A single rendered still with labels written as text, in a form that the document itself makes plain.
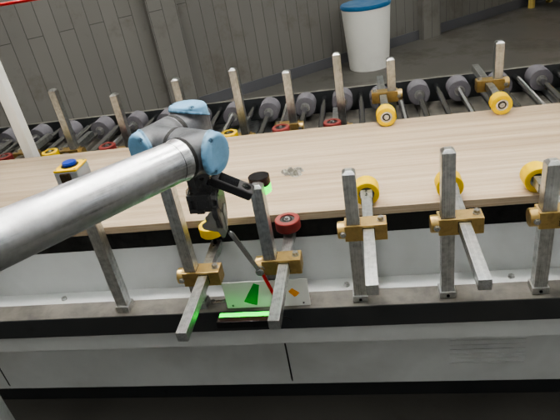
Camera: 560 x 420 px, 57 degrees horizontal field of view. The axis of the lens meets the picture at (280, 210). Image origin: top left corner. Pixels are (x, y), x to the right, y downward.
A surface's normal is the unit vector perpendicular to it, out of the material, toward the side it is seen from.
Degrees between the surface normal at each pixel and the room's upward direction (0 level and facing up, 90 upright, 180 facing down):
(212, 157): 90
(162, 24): 90
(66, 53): 90
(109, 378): 90
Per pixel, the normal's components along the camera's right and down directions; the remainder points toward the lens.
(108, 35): 0.48, 0.37
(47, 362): -0.11, 0.51
